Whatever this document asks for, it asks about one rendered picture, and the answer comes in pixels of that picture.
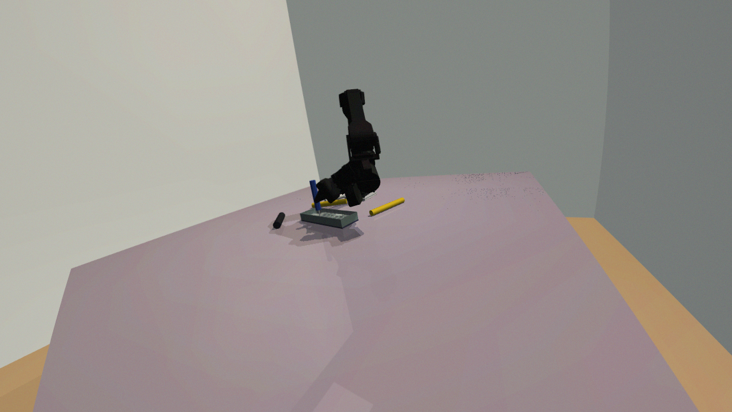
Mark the blue stylus with grey tip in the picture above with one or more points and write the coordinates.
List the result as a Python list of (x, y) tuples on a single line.
[(314, 193)]

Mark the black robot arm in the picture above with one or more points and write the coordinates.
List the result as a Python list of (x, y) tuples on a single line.
[(361, 140)]

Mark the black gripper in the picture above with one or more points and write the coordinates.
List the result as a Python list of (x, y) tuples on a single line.
[(329, 188)]

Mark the black cylinder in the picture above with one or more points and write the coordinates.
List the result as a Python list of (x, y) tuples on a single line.
[(277, 223)]

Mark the yellow cylinder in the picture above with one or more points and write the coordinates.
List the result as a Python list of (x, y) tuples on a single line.
[(386, 206), (336, 202)]

